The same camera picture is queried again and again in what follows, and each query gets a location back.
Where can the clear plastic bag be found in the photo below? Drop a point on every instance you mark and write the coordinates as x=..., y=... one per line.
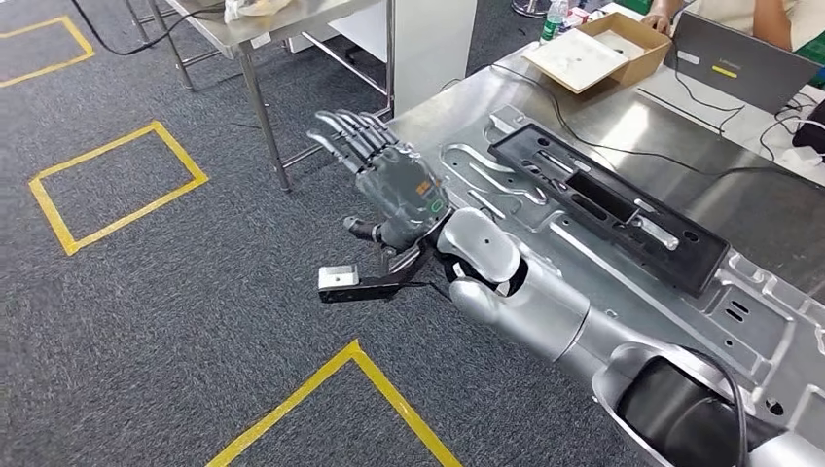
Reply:
x=258, y=6

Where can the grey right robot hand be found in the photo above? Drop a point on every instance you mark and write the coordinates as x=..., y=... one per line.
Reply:
x=403, y=193

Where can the yellow floor tape square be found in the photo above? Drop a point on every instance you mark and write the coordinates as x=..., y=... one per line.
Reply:
x=48, y=213

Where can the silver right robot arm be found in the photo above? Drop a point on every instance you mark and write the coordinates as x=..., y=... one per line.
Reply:
x=535, y=309

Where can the open cardboard box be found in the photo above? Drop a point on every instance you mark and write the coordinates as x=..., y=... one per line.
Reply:
x=580, y=61

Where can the green label water bottle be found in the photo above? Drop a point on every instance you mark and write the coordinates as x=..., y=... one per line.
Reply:
x=553, y=22

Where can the red and white packet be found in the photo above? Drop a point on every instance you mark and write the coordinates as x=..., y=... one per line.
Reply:
x=578, y=16

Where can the stainless steel side table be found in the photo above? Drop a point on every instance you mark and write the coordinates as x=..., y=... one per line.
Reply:
x=258, y=29

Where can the white cabinet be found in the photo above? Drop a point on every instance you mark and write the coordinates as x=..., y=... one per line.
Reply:
x=432, y=51

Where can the stainless steel workbench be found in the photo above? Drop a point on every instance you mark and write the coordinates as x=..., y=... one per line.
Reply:
x=464, y=96

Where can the person's left forearm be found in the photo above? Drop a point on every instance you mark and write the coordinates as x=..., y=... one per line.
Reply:
x=770, y=22

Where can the person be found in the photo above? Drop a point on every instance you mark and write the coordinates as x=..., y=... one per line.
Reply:
x=722, y=13

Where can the black plastic plate bracket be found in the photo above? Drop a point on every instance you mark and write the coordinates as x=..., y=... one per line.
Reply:
x=696, y=271

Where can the grey laptop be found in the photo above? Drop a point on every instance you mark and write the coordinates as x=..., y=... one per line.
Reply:
x=741, y=71

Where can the person's right hand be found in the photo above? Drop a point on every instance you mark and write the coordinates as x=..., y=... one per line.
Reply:
x=657, y=24

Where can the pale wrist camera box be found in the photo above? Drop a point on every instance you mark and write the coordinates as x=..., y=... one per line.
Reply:
x=338, y=277

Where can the stamped silver metal panel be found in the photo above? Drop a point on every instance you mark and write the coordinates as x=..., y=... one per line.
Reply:
x=644, y=303

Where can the white desk mat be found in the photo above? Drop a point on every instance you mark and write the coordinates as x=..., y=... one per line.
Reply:
x=683, y=109

